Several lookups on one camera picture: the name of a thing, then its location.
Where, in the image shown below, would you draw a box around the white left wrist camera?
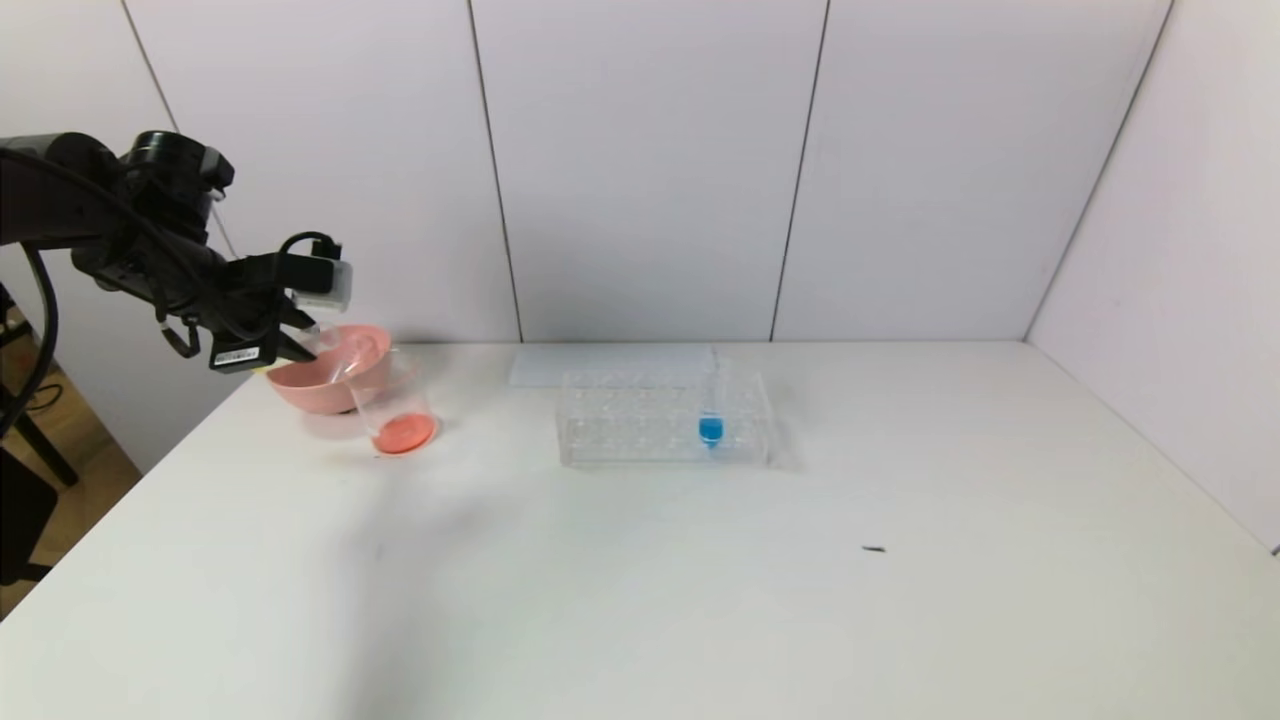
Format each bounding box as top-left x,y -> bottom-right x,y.
292,257 -> 354,313

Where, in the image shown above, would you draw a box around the test tube with yellow pigment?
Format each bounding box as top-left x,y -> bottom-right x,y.
298,322 -> 346,369

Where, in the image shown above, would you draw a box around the clear glass beaker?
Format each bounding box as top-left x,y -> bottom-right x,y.
345,350 -> 443,460

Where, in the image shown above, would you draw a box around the pink bowl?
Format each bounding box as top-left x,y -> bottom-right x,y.
265,324 -> 394,416

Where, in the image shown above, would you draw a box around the thin black camera cable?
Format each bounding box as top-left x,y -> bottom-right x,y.
278,231 -> 343,263

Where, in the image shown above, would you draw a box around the clear acrylic test tube rack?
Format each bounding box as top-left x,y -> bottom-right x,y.
557,364 -> 773,469

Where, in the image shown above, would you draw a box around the test tube with blue pigment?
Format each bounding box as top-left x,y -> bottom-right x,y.
697,350 -> 726,449

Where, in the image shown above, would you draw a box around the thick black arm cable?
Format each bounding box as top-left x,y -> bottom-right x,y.
0,245 -> 59,441

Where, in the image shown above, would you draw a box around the white paper sheet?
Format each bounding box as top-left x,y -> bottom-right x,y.
508,345 -> 719,389

